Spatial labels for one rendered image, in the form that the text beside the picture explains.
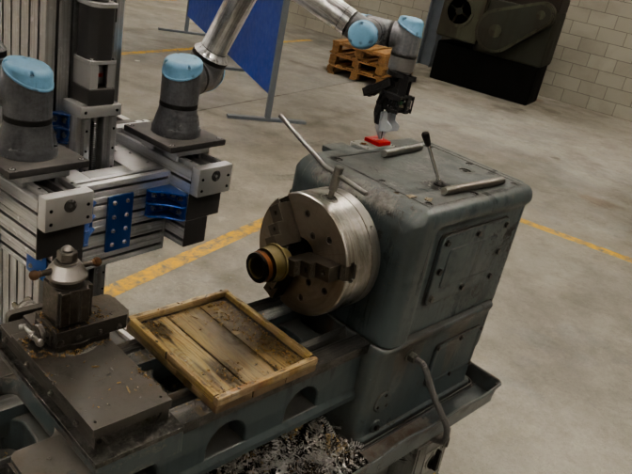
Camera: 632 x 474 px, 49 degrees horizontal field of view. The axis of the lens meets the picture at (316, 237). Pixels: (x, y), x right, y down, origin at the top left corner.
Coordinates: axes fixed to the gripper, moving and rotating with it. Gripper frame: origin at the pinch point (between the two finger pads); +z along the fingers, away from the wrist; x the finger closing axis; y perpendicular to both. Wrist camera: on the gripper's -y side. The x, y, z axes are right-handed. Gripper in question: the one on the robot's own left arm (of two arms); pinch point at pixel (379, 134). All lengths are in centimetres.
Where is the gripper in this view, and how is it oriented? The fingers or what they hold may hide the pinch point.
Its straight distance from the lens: 215.8
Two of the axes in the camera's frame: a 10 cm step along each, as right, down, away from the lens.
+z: -1.9, 8.9, 4.1
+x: 7.0, -1.7, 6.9
